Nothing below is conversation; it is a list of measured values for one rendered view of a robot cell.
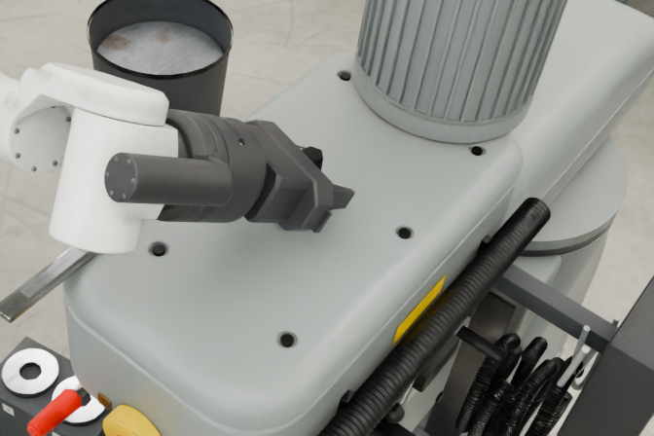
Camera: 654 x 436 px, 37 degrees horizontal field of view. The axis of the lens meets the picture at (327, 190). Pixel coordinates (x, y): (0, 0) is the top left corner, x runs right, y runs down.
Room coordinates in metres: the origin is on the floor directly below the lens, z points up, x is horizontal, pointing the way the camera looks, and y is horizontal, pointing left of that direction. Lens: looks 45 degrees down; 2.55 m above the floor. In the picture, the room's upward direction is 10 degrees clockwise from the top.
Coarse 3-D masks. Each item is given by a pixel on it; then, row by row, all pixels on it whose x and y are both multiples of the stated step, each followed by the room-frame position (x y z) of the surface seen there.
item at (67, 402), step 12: (60, 396) 0.49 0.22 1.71; (72, 396) 0.50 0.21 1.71; (48, 408) 0.48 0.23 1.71; (60, 408) 0.48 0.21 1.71; (72, 408) 0.49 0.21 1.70; (36, 420) 0.46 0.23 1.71; (48, 420) 0.47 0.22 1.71; (60, 420) 0.47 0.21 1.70; (36, 432) 0.46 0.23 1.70; (48, 432) 0.46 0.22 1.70
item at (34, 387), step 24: (24, 360) 0.88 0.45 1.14; (48, 360) 0.89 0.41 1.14; (0, 384) 0.84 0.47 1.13; (24, 384) 0.84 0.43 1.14; (48, 384) 0.85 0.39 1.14; (72, 384) 0.85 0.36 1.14; (0, 408) 0.82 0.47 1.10; (24, 408) 0.80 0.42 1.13; (96, 408) 0.82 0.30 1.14; (0, 432) 0.82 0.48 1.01; (24, 432) 0.80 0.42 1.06; (72, 432) 0.78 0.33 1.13; (96, 432) 0.78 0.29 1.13
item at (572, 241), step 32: (608, 160) 1.17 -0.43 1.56; (576, 192) 1.08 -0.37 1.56; (608, 192) 1.10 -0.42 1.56; (576, 224) 1.02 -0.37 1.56; (608, 224) 1.05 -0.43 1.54; (544, 256) 0.97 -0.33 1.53; (576, 256) 1.00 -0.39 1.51; (576, 288) 1.05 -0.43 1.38; (480, 320) 0.90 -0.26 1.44; (512, 320) 0.89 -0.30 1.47; (544, 320) 0.96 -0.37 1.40; (480, 352) 0.90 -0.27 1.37; (544, 352) 1.04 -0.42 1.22; (448, 384) 0.91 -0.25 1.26; (448, 416) 0.90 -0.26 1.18
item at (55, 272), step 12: (72, 252) 0.52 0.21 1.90; (84, 252) 0.52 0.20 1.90; (96, 252) 0.53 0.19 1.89; (60, 264) 0.51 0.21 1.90; (72, 264) 0.51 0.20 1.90; (84, 264) 0.52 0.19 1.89; (36, 276) 0.49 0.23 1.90; (48, 276) 0.49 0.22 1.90; (60, 276) 0.49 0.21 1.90; (24, 288) 0.48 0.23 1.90; (36, 288) 0.48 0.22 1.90; (48, 288) 0.48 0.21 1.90; (12, 300) 0.46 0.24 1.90; (24, 300) 0.46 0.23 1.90; (36, 300) 0.47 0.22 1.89; (0, 312) 0.45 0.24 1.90; (12, 312) 0.45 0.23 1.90
